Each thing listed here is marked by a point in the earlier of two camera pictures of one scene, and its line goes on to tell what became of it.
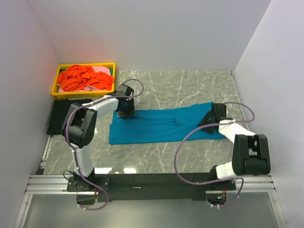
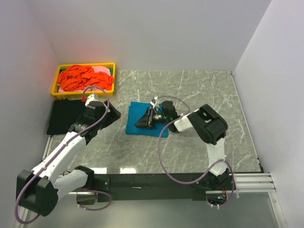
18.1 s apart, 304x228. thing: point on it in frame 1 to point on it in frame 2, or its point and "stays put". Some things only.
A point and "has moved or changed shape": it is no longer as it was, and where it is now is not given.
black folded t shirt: [60, 110] stays put
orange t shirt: [73, 78] stays put
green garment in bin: [111, 70] stays put
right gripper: [203, 121] to [147, 121]
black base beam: [151, 187] stays put
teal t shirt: [159, 125] has moved or changed shape
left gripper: [130, 112] to [113, 115]
